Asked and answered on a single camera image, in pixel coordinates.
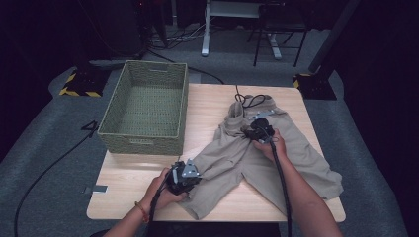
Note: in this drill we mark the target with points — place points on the person's right hand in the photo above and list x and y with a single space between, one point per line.
275 149

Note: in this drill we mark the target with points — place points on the black slanted stand pole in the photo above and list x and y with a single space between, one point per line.
332 36

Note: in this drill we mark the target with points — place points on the green woven basket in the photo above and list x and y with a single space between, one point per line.
148 112

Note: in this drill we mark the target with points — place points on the white desk frame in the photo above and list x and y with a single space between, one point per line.
206 33

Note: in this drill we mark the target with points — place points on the person's left hand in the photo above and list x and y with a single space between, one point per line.
158 197

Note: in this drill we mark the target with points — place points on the black yellow striped stand base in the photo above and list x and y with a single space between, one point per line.
316 87
84 84

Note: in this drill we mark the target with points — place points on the khaki pants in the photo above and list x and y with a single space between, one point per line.
296 154

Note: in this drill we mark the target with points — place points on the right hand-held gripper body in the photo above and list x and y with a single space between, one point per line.
263 126

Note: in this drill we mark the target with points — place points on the black metal chair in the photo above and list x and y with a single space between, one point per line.
258 42

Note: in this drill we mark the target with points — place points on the person's dark clothing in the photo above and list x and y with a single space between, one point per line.
214 231

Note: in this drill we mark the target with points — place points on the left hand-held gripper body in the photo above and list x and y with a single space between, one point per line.
179 182

